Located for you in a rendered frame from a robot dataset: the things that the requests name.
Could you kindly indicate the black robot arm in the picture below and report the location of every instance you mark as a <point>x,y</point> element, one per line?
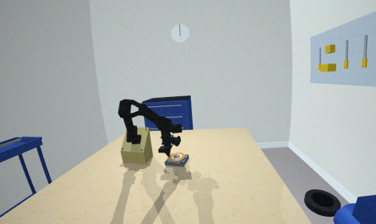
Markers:
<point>162,123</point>

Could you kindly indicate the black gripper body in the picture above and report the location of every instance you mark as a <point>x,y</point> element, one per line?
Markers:
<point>166,147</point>

